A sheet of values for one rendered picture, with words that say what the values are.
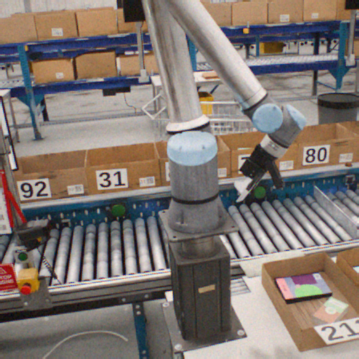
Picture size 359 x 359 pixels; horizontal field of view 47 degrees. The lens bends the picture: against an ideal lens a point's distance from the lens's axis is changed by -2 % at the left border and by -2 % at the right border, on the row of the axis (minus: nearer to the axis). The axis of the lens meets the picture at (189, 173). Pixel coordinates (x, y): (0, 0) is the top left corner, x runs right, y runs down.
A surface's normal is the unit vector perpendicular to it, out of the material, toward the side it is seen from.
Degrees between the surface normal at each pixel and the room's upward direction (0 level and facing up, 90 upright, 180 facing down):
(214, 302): 90
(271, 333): 0
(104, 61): 90
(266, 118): 91
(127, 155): 89
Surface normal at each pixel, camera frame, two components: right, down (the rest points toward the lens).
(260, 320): -0.05, -0.92
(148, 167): 0.19, 0.38
